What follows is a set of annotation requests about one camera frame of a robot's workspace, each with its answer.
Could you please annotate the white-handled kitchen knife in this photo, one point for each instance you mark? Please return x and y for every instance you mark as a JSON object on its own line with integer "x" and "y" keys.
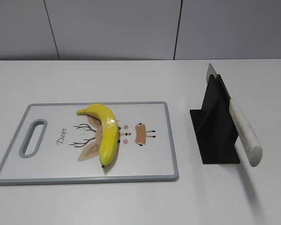
{"x": 248, "y": 137}

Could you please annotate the white grey-rimmed cutting board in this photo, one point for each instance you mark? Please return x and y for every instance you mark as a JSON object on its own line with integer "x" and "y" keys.
{"x": 54, "y": 145}

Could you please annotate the black knife stand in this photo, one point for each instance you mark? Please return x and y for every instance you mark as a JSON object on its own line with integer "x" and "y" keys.
{"x": 214, "y": 128}

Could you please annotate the yellow plastic banana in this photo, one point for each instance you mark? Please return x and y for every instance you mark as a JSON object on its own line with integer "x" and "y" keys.
{"x": 110, "y": 131}

